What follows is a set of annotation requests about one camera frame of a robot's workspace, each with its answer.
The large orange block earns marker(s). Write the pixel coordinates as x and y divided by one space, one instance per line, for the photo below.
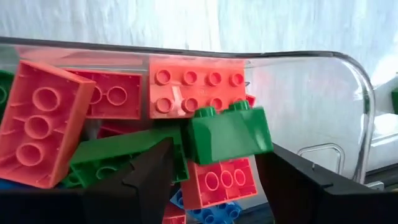
40 124
174 216
196 90

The large red block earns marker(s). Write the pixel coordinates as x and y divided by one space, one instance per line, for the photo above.
220 183
115 93

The large green block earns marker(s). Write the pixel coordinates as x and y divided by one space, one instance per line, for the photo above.
230 137
4 93
124 149

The large blue block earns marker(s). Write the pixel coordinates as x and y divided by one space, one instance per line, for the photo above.
7 184
214 214

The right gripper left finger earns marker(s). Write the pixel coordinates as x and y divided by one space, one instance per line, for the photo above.
133 193

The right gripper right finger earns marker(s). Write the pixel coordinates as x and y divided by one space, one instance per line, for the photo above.
311 193

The clear plastic tray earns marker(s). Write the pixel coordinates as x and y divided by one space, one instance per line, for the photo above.
311 102

